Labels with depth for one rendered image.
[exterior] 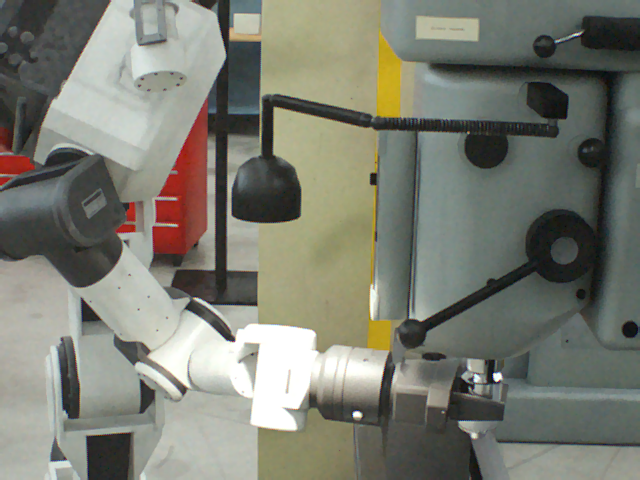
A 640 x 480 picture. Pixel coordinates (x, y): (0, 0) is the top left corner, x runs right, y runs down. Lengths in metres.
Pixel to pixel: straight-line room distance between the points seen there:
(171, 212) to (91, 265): 4.44
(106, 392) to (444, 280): 0.86
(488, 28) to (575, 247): 0.23
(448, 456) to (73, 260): 0.61
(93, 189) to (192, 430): 2.75
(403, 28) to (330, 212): 1.95
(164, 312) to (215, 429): 2.61
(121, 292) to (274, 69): 1.55
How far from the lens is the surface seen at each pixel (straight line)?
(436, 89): 1.11
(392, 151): 1.18
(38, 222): 1.38
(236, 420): 4.17
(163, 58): 1.34
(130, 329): 1.49
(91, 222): 1.37
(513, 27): 1.07
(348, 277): 3.03
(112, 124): 1.42
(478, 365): 1.25
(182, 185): 5.81
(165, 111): 1.44
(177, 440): 4.01
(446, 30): 1.06
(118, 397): 1.87
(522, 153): 1.11
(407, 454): 1.62
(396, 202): 1.19
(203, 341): 1.52
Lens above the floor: 1.75
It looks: 15 degrees down
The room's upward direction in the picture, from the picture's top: 1 degrees clockwise
